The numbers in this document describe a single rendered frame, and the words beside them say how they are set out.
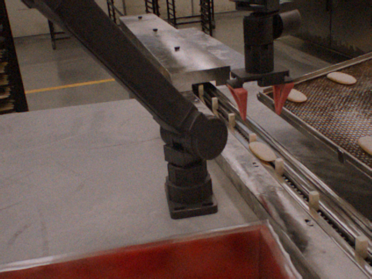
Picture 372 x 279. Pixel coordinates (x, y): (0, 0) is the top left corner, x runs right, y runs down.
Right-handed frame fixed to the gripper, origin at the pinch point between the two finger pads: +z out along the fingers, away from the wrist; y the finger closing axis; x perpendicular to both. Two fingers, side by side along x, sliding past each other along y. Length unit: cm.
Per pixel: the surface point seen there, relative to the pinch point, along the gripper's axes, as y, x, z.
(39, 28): 75, -700, 82
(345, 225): -0.8, 31.3, 8.1
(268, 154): 0.3, 4.3, 7.4
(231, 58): -25, -93, 12
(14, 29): 111, -700, 79
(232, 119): 0.4, -17.8, 7.4
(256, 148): 1.6, 0.6, 7.3
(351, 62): -35.4, -23.7, -0.2
